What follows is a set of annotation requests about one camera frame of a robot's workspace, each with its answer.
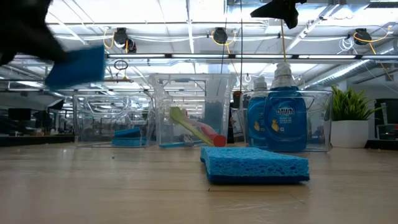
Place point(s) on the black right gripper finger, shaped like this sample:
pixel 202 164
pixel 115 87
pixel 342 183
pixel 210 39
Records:
pixel 273 11
pixel 293 14

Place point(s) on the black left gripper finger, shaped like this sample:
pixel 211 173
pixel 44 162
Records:
pixel 46 46

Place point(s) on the blue cellulose sponge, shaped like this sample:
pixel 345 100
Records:
pixel 127 132
pixel 255 165
pixel 77 67
pixel 129 142

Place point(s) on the blue Dawn dish soap bottle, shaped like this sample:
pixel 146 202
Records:
pixel 286 124
pixel 255 118

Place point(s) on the linear ceiling light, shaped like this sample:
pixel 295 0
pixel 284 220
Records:
pixel 136 56
pixel 326 56
pixel 202 56
pixel 264 56

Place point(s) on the clear acrylic organiser bin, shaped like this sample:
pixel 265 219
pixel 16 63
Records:
pixel 320 124
pixel 93 118

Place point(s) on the green artificial plant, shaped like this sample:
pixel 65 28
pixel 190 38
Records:
pixel 351 105

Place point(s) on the clear tapered storage box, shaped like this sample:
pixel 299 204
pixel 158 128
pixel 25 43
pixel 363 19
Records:
pixel 192 90

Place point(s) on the white plant pot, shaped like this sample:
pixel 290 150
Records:
pixel 349 133

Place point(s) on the black monitor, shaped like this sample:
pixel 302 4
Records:
pixel 390 109

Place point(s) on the silver ventilation duct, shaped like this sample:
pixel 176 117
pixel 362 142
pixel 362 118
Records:
pixel 339 73

